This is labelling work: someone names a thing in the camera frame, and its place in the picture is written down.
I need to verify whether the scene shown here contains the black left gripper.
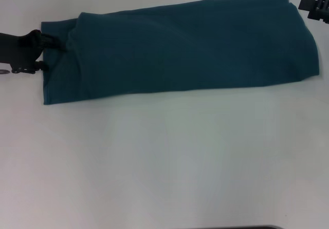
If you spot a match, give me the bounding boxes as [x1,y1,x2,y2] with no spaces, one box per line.
[0,29,68,74]

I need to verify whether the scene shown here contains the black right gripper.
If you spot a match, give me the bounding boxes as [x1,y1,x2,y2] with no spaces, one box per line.
[298,0,329,23]

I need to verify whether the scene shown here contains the teal FREE! print t-shirt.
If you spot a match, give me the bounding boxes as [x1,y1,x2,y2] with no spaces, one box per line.
[41,0,321,106]

